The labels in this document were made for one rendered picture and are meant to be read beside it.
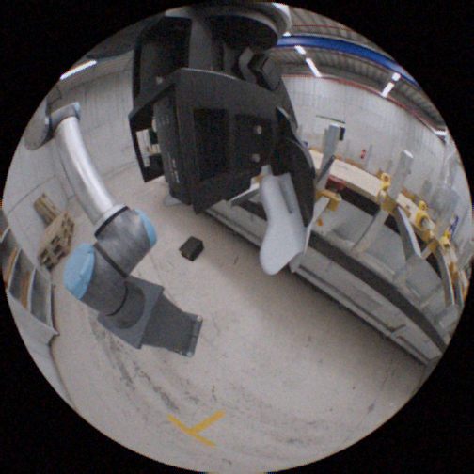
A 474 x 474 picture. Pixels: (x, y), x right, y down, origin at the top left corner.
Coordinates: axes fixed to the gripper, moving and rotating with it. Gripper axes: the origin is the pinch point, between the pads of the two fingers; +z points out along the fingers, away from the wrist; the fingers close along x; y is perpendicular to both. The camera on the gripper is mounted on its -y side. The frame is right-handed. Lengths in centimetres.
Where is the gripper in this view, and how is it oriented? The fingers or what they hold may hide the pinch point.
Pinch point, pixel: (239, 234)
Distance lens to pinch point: 16.9
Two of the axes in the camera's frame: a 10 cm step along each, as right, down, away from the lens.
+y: -6.4, 5.4, -5.5
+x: 7.7, 4.5, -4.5
